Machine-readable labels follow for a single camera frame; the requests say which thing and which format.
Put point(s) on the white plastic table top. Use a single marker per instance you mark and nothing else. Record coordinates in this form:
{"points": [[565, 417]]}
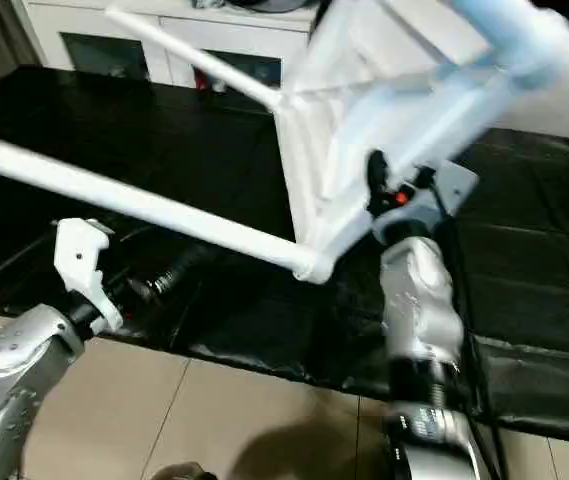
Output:
{"points": [[364, 90]]}

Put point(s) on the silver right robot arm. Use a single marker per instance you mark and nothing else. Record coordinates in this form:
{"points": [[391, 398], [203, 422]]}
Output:
{"points": [[419, 310]]}

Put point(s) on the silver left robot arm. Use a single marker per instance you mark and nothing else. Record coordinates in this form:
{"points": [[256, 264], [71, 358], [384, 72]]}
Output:
{"points": [[14, 380]]}

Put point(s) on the black work mat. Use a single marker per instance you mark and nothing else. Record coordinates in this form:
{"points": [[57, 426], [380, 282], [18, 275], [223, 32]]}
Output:
{"points": [[114, 120]]}

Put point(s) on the grey pillow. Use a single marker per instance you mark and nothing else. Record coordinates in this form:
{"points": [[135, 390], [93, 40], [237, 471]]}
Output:
{"points": [[564, 100]]}

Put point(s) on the white cabinet with glass doors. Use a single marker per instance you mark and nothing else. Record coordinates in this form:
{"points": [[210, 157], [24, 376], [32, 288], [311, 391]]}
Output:
{"points": [[154, 40]]}

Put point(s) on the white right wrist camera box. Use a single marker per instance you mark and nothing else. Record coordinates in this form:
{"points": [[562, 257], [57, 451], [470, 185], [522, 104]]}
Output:
{"points": [[444, 195]]}

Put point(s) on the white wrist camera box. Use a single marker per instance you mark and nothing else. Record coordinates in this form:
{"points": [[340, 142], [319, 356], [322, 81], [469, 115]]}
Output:
{"points": [[84, 265], [444, 195]]}

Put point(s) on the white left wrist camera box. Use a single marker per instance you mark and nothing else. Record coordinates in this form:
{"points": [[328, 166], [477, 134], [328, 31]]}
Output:
{"points": [[84, 265]]}

